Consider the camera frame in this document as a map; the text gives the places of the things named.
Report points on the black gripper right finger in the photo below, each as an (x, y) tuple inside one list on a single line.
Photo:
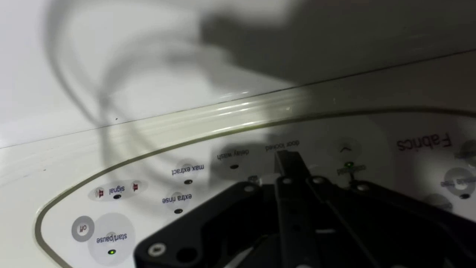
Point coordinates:
[(365, 231)]

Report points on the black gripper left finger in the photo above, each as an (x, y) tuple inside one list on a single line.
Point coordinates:
[(296, 232)]

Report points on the right white washing machine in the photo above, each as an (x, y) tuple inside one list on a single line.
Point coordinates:
[(121, 116)]

